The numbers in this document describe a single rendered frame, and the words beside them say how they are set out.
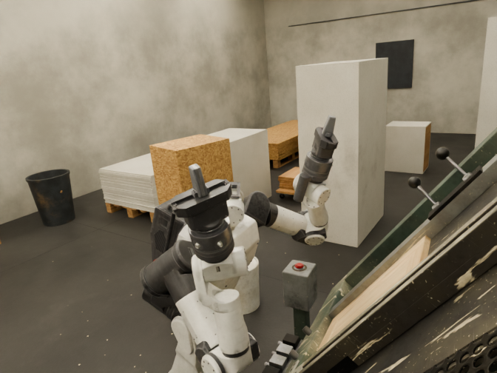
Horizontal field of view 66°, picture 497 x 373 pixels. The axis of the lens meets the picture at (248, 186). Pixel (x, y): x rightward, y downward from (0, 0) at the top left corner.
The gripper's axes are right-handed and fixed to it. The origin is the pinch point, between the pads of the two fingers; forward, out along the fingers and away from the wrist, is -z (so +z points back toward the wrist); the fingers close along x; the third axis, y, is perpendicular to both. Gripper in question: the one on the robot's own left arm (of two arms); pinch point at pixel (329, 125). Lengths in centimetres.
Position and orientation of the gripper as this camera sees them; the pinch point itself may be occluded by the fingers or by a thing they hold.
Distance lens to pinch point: 122.1
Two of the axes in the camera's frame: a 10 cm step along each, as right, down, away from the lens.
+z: -1.7, 8.4, 5.1
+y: -9.8, -1.2, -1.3
